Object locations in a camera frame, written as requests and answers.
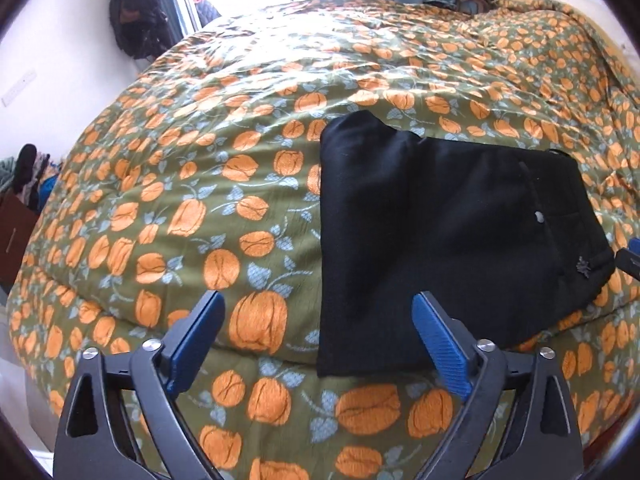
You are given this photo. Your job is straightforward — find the brown paper bag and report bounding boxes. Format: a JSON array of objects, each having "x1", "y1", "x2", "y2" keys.
[{"x1": 0, "y1": 191, "x2": 38, "y2": 292}]

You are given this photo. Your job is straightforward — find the black pants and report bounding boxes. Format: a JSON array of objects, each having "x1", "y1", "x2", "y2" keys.
[{"x1": 317, "y1": 110, "x2": 614, "y2": 376}]

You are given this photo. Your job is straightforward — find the clothes heap beside bed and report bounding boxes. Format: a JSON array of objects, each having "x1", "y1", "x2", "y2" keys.
[{"x1": 1, "y1": 144, "x2": 63, "y2": 214}]

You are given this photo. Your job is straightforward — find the green orange floral duvet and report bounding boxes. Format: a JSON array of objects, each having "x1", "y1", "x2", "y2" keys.
[{"x1": 8, "y1": 0, "x2": 639, "y2": 479}]

